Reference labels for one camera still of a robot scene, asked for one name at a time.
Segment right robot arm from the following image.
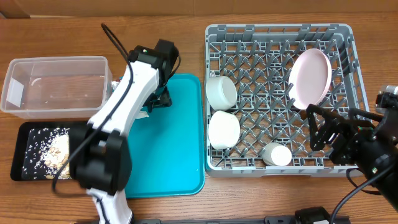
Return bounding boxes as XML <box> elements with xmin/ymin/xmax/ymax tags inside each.
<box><xmin>306</xmin><ymin>90</ymin><xmax>397</xmax><ymax>218</ymax></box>

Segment grey bowl with peanuts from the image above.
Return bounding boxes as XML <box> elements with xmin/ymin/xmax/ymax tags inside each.
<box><xmin>205</xmin><ymin>76</ymin><xmax>238</xmax><ymax>110</ymax></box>

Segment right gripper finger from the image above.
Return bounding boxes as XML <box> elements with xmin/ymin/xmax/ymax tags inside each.
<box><xmin>348</xmin><ymin>108</ymin><xmax>383</xmax><ymax>123</ymax></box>
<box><xmin>306</xmin><ymin>104</ymin><xmax>336</xmax><ymax>151</ymax></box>

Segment spilled rice and peanuts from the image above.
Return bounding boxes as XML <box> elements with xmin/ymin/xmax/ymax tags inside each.
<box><xmin>21</xmin><ymin>128</ymin><xmax>70</xmax><ymax>180</ymax></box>

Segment grey dishwasher rack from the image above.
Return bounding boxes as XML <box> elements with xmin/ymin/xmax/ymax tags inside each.
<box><xmin>205</xmin><ymin>24</ymin><xmax>369</xmax><ymax>177</ymax></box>

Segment cream bowl with peanuts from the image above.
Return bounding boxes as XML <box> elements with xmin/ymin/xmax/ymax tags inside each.
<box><xmin>208</xmin><ymin>111</ymin><xmax>240</xmax><ymax>150</ymax></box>

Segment pink round plate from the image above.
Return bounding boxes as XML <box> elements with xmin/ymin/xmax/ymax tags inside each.
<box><xmin>289</xmin><ymin>49</ymin><xmax>332</xmax><ymax>110</ymax></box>

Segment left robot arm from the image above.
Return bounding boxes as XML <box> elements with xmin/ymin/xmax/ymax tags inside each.
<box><xmin>69</xmin><ymin>39</ymin><xmax>181</xmax><ymax>223</ymax></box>

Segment teal plastic tray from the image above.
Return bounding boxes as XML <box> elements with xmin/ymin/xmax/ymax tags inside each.
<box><xmin>125</xmin><ymin>74</ymin><xmax>205</xmax><ymax>198</ymax></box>

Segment white paper cup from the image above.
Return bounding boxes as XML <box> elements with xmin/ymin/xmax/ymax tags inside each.
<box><xmin>261</xmin><ymin>142</ymin><xmax>292</xmax><ymax>166</ymax></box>

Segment red wrapper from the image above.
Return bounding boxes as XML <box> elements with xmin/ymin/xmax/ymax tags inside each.
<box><xmin>111</xmin><ymin>80</ymin><xmax>121</xmax><ymax>92</ymax></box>

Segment white paper napkin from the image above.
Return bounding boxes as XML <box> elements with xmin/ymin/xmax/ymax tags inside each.
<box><xmin>135</xmin><ymin>110</ymin><xmax>149</xmax><ymax>119</ymax></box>

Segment clear plastic bin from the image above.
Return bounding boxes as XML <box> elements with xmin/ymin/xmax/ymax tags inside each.
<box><xmin>1</xmin><ymin>56</ymin><xmax>113</xmax><ymax>119</ymax></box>

